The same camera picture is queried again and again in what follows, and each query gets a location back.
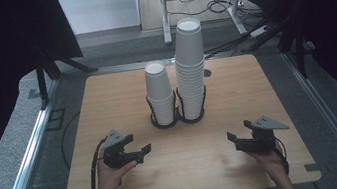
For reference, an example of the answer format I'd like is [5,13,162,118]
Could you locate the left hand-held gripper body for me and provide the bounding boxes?
[98,126,139,172]

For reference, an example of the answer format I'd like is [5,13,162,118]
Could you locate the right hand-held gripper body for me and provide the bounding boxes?
[239,111,294,157]

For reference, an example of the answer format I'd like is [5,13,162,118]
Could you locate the black double cup holder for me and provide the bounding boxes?
[144,83,212,132]

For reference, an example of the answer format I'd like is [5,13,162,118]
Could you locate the short stack of paper cups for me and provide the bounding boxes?
[141,58,181,128]

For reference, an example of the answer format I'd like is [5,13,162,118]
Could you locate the tall stack of paper cups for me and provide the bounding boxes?
[166,15,215,122]

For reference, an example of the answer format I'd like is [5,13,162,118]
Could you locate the person's right hand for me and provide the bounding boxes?
[245,143,288,181]

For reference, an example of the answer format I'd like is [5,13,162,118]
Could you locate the person's left hand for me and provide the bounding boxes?
[92,151,142,189]

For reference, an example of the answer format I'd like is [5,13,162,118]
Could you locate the black table grommet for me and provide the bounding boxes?
[201,67,213,79]

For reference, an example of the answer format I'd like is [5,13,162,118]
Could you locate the black floor socket plate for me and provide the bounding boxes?
[43,107,69,133]

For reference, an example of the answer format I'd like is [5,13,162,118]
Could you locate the black metal stand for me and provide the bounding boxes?
[233,0,336,88]
[31,39,105,111]

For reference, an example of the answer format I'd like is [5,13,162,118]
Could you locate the white power strip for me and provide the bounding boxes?
[248,24,273,39]

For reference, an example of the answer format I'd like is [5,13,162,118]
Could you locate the left hand-held gripper cable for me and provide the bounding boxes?
[82,136,117,189]

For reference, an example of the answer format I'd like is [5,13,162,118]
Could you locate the thin black floor cable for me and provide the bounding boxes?
[55,111,89,171]

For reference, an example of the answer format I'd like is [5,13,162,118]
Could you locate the aluminium floor rail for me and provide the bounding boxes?
[0,79,75,189]
[279,43,337,189]

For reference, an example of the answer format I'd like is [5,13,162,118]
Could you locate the long black floor cables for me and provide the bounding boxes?
[198,11,285,61]

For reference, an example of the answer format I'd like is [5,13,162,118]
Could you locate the coiled black floor cables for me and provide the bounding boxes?
[205,0,235,16]

